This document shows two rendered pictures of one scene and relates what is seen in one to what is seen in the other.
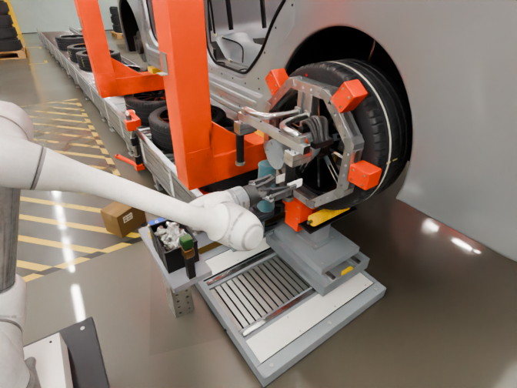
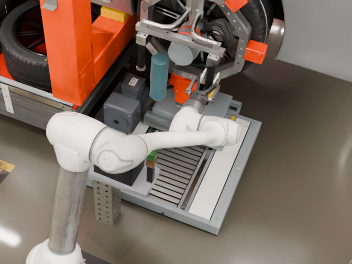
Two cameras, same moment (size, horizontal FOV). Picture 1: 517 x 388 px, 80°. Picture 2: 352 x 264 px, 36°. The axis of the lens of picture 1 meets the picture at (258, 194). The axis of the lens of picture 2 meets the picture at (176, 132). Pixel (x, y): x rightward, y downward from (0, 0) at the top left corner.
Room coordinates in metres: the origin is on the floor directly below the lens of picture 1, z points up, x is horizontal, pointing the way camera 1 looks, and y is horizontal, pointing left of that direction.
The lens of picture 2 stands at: (-0.39, 1.07, 2.47)
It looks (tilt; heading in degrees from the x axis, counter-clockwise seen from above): 48 degrees down; 323
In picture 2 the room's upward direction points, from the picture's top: 6 degrees clockwise
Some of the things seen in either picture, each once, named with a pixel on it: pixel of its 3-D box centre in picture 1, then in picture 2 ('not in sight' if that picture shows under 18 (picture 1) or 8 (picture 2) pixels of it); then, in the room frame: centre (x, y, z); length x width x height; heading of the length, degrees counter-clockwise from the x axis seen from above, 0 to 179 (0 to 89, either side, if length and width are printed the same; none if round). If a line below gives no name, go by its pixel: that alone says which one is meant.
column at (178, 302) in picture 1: (176, 279); (107, 193); (1.03, 0.40, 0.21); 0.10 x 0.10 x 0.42; 36
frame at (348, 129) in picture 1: (305, 145); (193, 33); (1.26, -0.20, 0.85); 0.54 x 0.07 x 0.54; 36
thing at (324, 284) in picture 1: (315, 249); (193, 112); (1.35, -0.35, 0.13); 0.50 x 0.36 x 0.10; 36
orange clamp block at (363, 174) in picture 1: (364, 175); (255, 52); (1.01, -0.39, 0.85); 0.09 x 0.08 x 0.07; 36
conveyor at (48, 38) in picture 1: (75, 50); not in sight; (7.31, 4.10, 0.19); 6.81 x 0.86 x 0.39; 36
